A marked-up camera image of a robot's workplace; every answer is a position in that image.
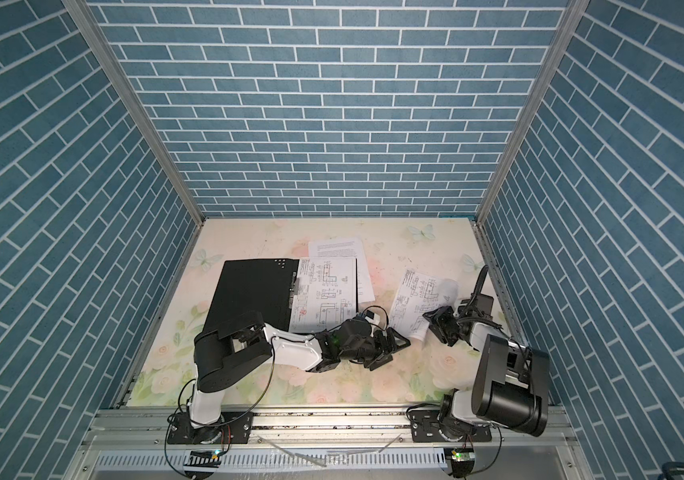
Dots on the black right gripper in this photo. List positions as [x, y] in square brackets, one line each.
[444, 314]

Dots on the orange file folder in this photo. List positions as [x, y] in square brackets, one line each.
[261, 285]

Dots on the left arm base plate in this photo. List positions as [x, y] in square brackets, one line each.
[231, 428]

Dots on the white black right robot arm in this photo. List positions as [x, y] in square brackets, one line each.
[511, 384]

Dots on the white text document sheet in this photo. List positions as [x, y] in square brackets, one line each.
[349, 248]

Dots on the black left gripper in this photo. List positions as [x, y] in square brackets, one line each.
[390, 349]

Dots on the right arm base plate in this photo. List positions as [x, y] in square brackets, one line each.
[428, 425]

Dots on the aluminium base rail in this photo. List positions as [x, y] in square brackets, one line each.
[555, 454]

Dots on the metal folder clip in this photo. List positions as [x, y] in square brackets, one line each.
[294, 284]

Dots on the aluminium corner post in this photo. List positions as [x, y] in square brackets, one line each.
[87, 25]
[554, 55]

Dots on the white cable duct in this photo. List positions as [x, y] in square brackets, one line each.
[272, 460]

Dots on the technical drawing sheet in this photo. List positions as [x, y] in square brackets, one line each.
[418, 294]
[327, 294]

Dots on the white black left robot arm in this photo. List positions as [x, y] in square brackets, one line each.
[224, 356]

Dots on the aluminium corner post right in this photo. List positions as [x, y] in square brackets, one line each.
[554, 55]

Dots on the aluminium corner post left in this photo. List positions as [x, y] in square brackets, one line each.
[87, 25]

